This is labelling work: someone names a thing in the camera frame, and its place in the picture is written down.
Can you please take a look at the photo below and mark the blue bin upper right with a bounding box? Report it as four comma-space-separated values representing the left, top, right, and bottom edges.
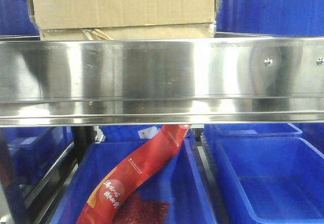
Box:
216, 0, 323, 36

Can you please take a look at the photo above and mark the empty blue bin right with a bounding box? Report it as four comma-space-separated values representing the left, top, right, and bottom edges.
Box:
215, 138, 323, 223

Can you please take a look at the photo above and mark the red printed snack bag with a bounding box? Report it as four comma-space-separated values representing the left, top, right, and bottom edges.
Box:
76, 124, 191, 223

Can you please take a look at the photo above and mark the stainless steel shelf rail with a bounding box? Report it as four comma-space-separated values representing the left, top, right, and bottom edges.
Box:
1, 37, 323, 127

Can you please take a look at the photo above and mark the blue bin with red bag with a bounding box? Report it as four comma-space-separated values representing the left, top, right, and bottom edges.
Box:
50, 140, 216, 223

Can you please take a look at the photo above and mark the blue bin rear centre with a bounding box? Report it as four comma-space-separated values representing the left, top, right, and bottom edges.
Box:
99, 125, 163, 142

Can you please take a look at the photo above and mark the blue bin upper left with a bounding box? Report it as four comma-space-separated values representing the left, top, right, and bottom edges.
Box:
1, 0, 39, 36

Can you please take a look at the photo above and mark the large plain cardboard box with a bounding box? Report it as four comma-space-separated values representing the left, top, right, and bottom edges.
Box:
27, 0, 218, 40

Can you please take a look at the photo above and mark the blue bin lower left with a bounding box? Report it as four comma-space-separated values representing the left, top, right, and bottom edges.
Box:
1, 126, 73, 185

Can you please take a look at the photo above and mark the blue bin rear right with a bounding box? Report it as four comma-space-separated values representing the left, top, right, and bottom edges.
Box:
204, 123, 303, 142

